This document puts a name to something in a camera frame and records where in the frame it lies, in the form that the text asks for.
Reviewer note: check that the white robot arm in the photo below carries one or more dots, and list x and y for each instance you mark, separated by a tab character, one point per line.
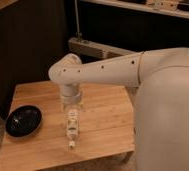
159	81

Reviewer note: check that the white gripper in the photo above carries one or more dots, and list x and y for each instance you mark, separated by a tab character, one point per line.
71	94

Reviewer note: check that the black ceramic bowl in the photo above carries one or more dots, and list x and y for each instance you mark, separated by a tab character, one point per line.
23	121

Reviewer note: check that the metal pole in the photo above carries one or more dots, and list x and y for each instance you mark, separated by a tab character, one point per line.
78	31

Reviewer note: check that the upper wooden shelf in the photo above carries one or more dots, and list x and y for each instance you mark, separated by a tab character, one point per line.
174	8

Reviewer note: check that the wooden shelf beam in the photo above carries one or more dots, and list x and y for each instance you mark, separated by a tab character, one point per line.
93	49

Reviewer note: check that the wooden table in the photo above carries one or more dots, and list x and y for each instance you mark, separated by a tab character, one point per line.
105	128

